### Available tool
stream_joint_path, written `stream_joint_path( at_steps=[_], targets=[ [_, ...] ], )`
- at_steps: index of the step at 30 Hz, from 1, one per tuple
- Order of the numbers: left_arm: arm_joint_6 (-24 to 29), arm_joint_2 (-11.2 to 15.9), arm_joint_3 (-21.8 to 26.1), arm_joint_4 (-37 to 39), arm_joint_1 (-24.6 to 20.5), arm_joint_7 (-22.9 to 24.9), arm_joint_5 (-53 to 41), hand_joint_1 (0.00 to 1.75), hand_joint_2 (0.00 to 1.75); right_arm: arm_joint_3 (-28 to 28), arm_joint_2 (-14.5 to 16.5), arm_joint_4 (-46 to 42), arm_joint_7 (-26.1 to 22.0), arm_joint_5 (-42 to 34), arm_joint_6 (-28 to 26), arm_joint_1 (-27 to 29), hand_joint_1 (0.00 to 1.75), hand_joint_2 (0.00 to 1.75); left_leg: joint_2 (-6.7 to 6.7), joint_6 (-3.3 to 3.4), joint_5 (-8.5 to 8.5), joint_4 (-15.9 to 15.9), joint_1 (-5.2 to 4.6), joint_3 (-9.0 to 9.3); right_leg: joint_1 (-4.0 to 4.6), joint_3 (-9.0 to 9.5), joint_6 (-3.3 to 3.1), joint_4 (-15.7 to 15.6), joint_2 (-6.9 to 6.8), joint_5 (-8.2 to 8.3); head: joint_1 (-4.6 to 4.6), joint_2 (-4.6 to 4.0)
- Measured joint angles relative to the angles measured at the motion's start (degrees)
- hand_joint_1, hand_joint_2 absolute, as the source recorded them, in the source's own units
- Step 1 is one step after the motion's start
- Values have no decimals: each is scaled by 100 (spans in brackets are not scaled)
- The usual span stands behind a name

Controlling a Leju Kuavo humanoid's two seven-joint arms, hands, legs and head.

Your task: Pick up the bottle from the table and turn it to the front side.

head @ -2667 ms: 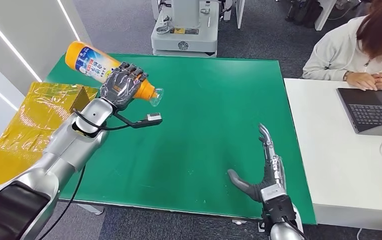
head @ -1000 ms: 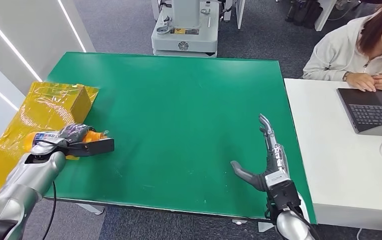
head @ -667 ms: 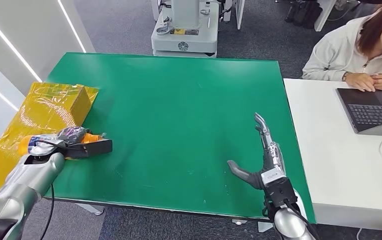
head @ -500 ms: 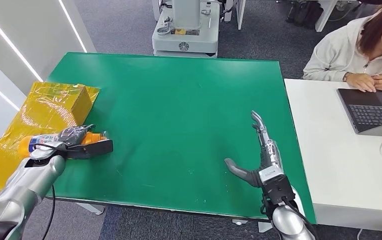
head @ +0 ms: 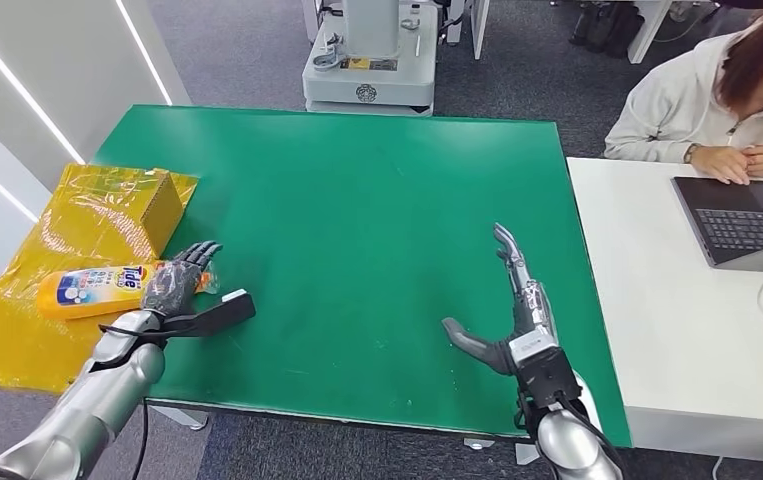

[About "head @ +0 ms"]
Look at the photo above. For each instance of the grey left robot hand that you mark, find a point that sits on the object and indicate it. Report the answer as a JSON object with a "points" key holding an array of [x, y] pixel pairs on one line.
{"points": [[172, 285]]}

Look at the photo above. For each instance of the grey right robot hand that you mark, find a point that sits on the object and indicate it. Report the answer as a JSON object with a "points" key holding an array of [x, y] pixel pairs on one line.
{"points": [[527, 318]]}

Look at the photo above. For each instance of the orange detergent bottle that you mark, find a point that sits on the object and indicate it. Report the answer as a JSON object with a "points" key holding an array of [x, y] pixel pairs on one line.
{"points": [[89, 290]]}

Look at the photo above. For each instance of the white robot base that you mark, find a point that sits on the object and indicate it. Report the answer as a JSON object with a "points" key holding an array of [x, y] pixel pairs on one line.
{"points": [[368, 73]]}

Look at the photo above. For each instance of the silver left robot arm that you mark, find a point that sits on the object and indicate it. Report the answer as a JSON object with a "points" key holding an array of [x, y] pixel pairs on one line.
{"points": [[89, 404]]}

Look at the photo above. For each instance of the yellow taped cardboard box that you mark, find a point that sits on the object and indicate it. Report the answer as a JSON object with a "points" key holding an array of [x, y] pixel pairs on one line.
{"points": [[36, 225]]}

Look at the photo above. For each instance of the dark grey laptop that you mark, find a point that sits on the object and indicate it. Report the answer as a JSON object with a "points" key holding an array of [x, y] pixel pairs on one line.
{"points": [[745, 218]]}

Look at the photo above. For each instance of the person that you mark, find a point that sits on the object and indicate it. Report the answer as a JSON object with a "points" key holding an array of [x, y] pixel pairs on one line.
{"points": [[679, 106]]}

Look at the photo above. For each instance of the black bags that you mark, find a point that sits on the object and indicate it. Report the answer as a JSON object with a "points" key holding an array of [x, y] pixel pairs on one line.
{"points": [[609, 26]]}

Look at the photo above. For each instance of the white background desk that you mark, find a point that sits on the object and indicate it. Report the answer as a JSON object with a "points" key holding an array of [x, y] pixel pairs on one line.
{"points": [[646, 26]]}

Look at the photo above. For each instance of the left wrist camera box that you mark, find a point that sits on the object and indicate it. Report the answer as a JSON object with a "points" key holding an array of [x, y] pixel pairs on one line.
{"points": [[212, 316]]}

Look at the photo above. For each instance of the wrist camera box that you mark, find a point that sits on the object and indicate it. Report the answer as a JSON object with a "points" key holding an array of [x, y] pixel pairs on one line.
{"points": [[546, 368], [212, 316]]}

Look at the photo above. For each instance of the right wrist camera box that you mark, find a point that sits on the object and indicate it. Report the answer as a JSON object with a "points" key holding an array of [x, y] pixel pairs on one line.
{"points": [[546, 368]]}

